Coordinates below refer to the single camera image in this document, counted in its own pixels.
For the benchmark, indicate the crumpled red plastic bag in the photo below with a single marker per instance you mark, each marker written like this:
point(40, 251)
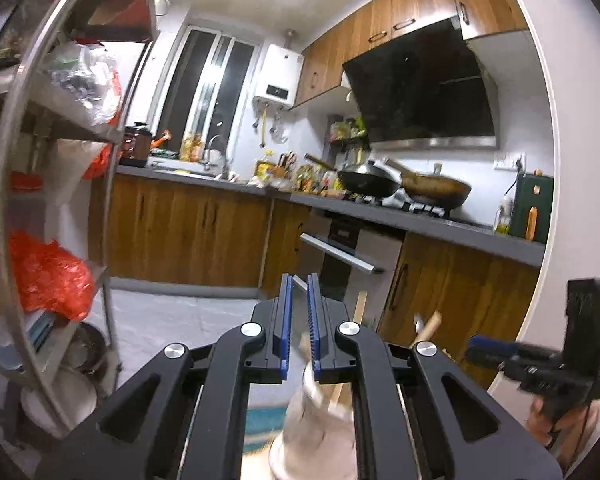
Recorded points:
point(45, 275)

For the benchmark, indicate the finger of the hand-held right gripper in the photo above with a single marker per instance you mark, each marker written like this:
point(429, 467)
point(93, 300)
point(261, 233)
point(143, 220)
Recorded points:
point(485, 349)

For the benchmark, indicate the grey kitchen countertop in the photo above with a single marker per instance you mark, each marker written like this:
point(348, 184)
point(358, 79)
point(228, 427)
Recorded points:
point(430, 227)

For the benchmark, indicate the white wall socket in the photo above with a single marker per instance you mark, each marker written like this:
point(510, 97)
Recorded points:
point(507, 161)

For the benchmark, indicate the metal sink faucet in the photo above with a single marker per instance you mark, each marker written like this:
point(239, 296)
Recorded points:
point(215, 139)

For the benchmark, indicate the dark red rice cooker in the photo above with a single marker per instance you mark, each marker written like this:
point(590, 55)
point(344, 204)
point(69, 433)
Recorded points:
point(136, 147)

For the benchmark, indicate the metal basin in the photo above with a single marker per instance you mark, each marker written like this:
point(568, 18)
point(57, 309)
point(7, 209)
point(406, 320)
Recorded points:
point(87, 347)

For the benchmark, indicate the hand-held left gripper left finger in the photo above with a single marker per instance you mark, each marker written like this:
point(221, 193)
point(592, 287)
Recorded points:
point(286, 330)

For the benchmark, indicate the white plastic bag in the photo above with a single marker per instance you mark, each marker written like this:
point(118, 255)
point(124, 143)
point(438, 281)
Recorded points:
point(72, 185)

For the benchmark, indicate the person's right forearm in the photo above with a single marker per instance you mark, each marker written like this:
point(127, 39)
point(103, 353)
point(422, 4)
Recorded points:
point(592, 425)

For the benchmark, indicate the white bowl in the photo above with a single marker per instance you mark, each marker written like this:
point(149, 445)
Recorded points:
point(60, 400)

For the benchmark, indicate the black range hood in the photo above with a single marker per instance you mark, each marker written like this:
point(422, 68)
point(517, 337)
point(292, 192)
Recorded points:
point(420, 90)

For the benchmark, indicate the black wok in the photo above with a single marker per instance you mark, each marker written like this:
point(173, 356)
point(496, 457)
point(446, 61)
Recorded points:
point(367, 182)

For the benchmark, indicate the kitchen window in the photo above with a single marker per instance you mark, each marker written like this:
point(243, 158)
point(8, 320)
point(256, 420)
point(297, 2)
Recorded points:
point(195, 85)

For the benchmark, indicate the silver metal utensil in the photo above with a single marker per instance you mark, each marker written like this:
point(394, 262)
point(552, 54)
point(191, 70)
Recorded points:
point(419, 325)

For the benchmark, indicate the spice rack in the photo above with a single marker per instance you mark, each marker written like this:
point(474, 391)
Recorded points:
point(347, 132)

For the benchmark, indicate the yellow oil bottle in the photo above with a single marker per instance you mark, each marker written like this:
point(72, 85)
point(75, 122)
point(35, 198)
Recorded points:
point(502, 220)

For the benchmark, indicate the clear plastic bag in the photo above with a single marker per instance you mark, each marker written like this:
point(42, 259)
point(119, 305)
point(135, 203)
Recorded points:
point(87, 85)

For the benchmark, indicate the gas stove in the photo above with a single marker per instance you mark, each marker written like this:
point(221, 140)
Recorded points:
point(405, 205)

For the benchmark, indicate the wooden chopstick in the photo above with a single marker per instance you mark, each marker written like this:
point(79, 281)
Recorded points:
point(360, 305)

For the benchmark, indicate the white water heater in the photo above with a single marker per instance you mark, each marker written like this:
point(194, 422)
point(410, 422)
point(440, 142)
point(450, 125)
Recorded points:
point(277, 75)

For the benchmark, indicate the tall cream ceramic jar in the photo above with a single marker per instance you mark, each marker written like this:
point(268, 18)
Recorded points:
point(310, 435)

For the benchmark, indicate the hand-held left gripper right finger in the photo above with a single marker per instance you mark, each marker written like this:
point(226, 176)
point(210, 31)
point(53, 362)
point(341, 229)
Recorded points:
point(314, 330)

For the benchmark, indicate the wooden lower cabinets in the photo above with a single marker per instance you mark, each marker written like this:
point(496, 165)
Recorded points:
point(190, 230)

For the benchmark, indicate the red-lid plastic container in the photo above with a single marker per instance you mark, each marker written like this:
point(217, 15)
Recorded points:
point(27, 180)

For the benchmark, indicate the green countertop appliance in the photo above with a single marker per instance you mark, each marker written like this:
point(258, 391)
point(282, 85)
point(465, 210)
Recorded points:
point(530, 205)

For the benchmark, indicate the metal shelf rack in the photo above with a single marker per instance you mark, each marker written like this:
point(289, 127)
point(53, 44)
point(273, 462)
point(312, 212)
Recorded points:
point(10, 160)

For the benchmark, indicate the brown frying pan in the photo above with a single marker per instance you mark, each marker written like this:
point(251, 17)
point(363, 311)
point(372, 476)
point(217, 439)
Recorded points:
point(437, 190)

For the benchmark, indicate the person's right hand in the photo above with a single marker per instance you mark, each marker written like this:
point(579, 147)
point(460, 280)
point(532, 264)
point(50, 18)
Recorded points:
point(542, 425)

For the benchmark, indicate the knife block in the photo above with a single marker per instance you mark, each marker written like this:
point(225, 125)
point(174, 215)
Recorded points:
point(286, 165)

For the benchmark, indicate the colourful table cloth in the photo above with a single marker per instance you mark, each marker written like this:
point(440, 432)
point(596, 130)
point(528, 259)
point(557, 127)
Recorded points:
point(262, 425)

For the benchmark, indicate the stainless built-in oven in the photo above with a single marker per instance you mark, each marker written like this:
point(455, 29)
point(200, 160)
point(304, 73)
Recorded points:
point(342, 240)

